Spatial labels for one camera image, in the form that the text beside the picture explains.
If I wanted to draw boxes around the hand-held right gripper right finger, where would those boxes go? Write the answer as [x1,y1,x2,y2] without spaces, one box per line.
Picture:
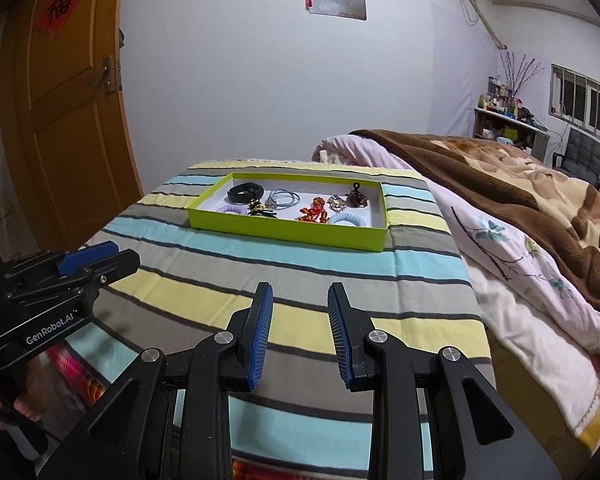
[326,281,563,480]

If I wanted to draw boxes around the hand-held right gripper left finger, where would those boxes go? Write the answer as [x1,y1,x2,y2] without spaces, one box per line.
[35,281,275,480]

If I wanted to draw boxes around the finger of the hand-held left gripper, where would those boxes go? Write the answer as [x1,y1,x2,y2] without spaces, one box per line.
[80,249,141,291]
[57,241,120,276]

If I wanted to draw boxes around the green and white shallow box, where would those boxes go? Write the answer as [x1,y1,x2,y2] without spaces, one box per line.
[187,172,388,252]

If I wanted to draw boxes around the blue spiral hair tie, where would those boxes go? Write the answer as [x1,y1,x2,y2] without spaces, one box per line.
[327,212,367,227]

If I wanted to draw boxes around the red knot ornament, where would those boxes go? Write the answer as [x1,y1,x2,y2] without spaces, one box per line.
[296,196,331,224]

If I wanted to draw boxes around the grey thin hair ties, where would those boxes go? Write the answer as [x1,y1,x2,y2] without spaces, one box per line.
[265,188,301,209]

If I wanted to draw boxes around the striped bed sheet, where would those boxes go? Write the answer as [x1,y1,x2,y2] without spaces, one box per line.
[62,159,491,466]

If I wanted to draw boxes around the orange wooden door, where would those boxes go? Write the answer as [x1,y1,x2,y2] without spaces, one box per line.
[0,0,146,256]

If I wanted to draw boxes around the black smart band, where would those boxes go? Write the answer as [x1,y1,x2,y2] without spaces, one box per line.
[227,183,265,204]

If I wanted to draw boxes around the brown beaded hair clip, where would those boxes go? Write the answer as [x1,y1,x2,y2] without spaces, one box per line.
[344,183,370,208]

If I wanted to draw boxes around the pink floral quilt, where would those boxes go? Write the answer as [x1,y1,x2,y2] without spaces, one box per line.
[312,133,600,453]

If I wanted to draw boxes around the white fleece mat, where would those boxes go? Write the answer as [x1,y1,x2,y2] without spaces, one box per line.
[240,157,313,165]

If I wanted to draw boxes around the metal door latch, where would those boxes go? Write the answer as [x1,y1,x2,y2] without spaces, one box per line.
[87,55,117,95]

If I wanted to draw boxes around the brown patterned blanket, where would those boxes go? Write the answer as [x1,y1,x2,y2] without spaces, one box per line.
[347,129,600,318]

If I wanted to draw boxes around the red paper door decoration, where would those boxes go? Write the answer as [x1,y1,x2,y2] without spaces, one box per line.
[34,0,93,38]

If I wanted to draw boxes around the group of bottles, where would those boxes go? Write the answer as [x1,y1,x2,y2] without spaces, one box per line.
[477,76,526,120]

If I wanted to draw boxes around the black padded chair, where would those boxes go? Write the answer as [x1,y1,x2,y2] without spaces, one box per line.
[552,127,600,191]

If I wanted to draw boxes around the dried flower branches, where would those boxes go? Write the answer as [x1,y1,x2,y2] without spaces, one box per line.
[499,50,546,96]

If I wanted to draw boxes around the barred window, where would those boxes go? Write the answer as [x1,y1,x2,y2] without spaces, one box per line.
[550,64,600,151]

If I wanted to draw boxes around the white wall shelf unit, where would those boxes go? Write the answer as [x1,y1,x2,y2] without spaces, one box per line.
[472,106,551,158]

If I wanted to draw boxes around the wrapped wall pipe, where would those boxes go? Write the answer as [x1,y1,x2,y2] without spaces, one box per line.
[460,0,508,51]

